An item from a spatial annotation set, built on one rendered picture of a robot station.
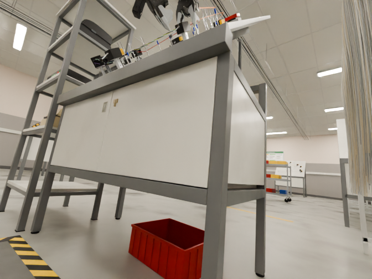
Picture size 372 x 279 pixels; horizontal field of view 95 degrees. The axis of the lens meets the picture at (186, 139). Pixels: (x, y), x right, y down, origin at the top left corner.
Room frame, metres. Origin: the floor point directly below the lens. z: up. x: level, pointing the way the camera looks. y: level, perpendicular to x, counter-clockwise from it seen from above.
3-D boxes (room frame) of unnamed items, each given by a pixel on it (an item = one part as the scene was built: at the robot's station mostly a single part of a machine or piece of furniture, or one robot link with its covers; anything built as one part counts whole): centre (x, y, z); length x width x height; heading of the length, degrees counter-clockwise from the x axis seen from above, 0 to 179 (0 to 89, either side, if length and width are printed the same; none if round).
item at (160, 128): (0.62, 0.15, 0.60); 0.55 x 0.03 x 0.39; 55
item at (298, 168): (8.17, -5.10, 0.83); 1.18 x 0.72 x 1.65; 48
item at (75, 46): (1.47, 1.03, 0.92); 0.61 x 0.50 x 1.85; 55
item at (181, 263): (0.98, 0.01, 0.07); 0.39 x 0.29 x 0.14; 48
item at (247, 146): (1.03, 0.20, 0.60); 1.17 x 0.58 x 0.40; 55
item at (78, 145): (0.94, 0.60, 0.60); 0.55 x 0.02 x 0.39; 55
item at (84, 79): (1.39, 1.01, 1.09); 0.35 x 0.33 x 0.07; 55
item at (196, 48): (0.77, 0.39, 0.83); 1.18 x 0.05 x 0.06; 55
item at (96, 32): (1.37, 0.98, 1.56); 0.30 x 0.23 x 0.19; 146
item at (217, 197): (1.02, 0.21, 0.40); 1.18 x 0.60 x 0.80; 55
